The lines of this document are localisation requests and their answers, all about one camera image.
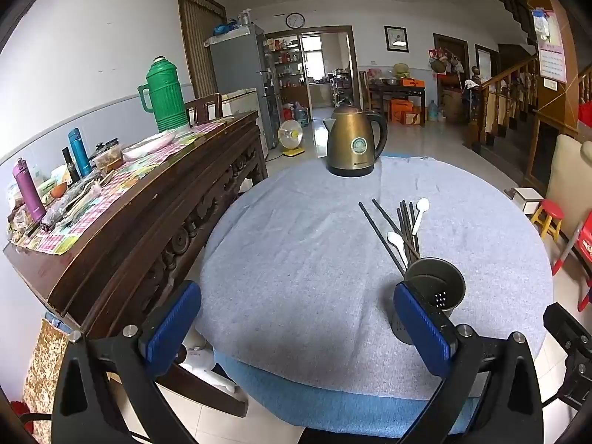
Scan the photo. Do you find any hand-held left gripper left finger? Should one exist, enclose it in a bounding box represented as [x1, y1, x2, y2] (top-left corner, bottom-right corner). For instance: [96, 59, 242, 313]
[52, 280, 203, 444]

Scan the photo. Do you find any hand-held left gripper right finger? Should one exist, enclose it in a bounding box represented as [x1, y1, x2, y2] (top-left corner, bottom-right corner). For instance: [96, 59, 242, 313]
[393, 281, 544, 444]

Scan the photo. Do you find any dark metal utensil holder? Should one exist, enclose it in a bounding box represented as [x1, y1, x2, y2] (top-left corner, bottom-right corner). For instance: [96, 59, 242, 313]
[391, 258, 466, 345]

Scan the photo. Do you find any white plastic spoon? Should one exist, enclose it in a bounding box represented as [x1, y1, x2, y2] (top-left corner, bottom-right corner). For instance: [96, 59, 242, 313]
[411, 197, 430, 236]
[387, 232, 408, 269]

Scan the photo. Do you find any red plastic chair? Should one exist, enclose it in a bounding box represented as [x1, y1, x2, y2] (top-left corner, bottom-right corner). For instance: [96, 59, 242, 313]
[550, 215, 592, 313]

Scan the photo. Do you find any carved wooden sideboard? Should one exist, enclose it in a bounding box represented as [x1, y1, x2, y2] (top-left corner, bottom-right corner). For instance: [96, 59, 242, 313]
[4, 111, 269, 419]

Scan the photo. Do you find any blue tablecloth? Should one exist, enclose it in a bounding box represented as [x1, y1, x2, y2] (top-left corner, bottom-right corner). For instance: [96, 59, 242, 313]
[213, 350, 482, 439]

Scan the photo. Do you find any red and yellow stool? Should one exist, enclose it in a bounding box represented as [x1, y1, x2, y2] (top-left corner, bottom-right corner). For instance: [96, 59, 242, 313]
[530, 200, 566, 241]

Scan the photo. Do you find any grey tablecloth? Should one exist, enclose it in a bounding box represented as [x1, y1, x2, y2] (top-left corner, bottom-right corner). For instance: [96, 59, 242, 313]
[196, 154, 554, 402]

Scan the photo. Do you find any golden patterned cloth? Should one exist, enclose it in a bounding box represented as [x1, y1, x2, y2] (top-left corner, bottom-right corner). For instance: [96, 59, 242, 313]
[22, 319, 70, 414]

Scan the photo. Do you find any small white stool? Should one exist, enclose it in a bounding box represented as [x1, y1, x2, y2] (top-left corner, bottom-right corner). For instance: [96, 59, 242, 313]
[511, 187, 544, 216]

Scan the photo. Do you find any beige chair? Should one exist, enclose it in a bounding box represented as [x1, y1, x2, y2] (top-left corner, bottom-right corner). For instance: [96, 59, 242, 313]
[546, 134, 592, 246]

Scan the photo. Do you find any checked table runner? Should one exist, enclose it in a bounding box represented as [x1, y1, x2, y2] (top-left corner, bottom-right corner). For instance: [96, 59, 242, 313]
[7, 118, 232, 255]

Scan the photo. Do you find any snack jar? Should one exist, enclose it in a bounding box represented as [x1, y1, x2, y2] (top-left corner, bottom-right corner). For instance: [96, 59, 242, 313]
[92, 145, 125, 169]

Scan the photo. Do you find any white plate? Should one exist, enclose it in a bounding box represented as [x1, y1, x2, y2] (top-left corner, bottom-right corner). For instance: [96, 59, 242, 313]
[121, 130, 177, 160]

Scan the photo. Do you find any black bottle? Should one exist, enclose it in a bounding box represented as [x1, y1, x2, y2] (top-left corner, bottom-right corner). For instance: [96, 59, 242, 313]
[62, 147, 81, 185]

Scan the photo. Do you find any bronze electric kettle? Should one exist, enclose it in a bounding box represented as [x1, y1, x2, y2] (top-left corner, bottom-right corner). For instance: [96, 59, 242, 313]
[322, 104, 388, 177]

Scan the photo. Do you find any purple drink bottle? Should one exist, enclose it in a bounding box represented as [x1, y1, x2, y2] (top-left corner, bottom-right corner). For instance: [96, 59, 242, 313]
[12, 158, 47, 223]

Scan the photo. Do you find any teal drink bottle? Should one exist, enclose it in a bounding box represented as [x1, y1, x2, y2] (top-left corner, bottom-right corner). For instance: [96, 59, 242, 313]
[68, 128, 93, 178]

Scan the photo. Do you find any orange cardboard box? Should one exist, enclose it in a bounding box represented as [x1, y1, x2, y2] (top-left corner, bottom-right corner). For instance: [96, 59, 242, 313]
[388, 98, 421, 125]

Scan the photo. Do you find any wooden chair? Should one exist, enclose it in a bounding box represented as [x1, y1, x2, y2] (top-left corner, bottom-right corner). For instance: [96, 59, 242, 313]
[185, 93, 223, 125]

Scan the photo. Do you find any round electric heater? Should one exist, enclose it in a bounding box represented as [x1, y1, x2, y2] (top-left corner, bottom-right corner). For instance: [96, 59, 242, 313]
[276, 119, 306, 158]

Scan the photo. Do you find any green thermos jug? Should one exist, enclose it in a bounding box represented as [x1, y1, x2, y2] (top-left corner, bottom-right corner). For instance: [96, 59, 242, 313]
[138, 57, 189, 132]

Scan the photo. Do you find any white chest freezer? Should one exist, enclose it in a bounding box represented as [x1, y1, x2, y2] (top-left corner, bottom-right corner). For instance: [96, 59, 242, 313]
[217, 88, 260, 116]

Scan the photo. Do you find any dark side table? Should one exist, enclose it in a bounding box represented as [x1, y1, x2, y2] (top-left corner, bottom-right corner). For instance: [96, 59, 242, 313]
[367, 83, 426, 127]

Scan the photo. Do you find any wooden stair railing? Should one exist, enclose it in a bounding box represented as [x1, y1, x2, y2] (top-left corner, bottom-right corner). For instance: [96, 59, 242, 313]
[465, 53, 592, 149]

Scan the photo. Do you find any grey refrigerator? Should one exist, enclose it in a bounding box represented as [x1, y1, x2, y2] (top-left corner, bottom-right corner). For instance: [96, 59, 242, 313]
[206, 25, 283, 149]

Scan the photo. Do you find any brown door curtain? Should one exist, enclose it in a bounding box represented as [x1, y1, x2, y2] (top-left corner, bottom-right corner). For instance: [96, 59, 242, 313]
[177, 0, 227, 98]

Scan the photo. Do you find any wall calendar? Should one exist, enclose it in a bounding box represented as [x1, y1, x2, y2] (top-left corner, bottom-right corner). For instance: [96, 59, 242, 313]
[532, 8, 568, 85]

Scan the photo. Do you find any framed wall picture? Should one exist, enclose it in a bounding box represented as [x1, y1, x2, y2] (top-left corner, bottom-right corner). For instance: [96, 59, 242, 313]
[384, 26, 410, 53]

